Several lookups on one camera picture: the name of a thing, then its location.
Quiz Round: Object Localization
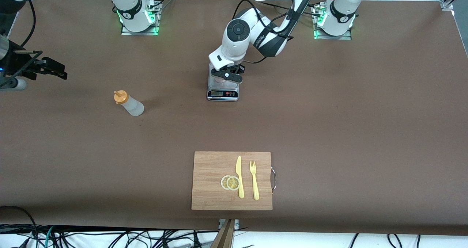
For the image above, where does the sauce bottle with orange cap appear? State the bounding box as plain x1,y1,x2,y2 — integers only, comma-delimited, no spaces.
114,90,144,117

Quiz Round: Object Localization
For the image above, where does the silver digital kitchen scale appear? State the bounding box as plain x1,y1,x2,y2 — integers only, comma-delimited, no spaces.
207,62,240,102

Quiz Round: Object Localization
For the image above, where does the wooden cutting board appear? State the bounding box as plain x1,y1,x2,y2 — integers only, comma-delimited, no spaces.
191,151,277,211

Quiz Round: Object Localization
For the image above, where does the yellow plastic fork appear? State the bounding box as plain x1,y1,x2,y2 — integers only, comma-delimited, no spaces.
249,160,260,201

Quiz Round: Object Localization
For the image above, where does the yellow plastic knife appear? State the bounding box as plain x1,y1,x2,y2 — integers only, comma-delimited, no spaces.
235,156,245,199

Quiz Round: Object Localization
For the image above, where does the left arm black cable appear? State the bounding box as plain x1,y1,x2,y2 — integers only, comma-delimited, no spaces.
237,0,295,64

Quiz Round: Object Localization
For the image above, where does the black cable on table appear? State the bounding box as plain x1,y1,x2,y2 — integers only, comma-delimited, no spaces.
252,0,322,18

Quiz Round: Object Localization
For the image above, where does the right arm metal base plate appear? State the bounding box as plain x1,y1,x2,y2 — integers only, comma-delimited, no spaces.
121,1,161,36

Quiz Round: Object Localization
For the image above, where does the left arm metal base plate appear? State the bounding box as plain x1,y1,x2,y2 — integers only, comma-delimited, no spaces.
314,7,352,40

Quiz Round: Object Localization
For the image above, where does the black looping floor cable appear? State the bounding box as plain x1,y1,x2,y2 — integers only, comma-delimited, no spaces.
0,205,39,248

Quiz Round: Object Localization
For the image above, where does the teal floor cable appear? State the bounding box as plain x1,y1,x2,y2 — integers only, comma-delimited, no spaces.
44,225,56,248

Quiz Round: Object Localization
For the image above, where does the wooden post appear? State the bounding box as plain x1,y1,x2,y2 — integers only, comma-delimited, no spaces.
210,219,236,248

